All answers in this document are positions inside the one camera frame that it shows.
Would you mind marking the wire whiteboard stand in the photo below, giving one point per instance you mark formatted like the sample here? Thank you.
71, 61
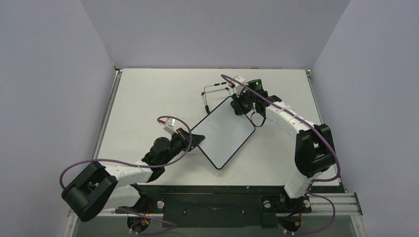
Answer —
212, 89

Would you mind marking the aluminium left side rail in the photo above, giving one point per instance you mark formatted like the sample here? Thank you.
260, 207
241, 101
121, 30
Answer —
107, 113

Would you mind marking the blue whiteboard eraser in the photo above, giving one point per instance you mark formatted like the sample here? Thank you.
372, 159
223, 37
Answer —
236, 107

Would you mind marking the aluminium right side rail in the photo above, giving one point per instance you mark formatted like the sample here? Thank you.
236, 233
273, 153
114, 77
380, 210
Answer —
310, 81

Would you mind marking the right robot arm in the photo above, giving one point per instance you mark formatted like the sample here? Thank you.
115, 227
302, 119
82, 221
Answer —
314, 150

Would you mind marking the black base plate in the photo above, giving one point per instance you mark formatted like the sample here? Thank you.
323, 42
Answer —
207, 220

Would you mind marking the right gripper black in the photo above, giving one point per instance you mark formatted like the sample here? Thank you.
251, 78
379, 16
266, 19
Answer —
240, 102

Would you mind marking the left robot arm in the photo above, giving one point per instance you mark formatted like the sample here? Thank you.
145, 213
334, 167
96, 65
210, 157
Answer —
100, 187

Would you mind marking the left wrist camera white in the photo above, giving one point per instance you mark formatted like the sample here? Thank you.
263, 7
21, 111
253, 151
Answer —
168, 125

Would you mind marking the small whiteboard black frame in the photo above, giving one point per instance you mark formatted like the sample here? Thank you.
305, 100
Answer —
225, 133

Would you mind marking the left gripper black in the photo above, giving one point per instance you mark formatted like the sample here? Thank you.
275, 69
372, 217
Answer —
183, 136

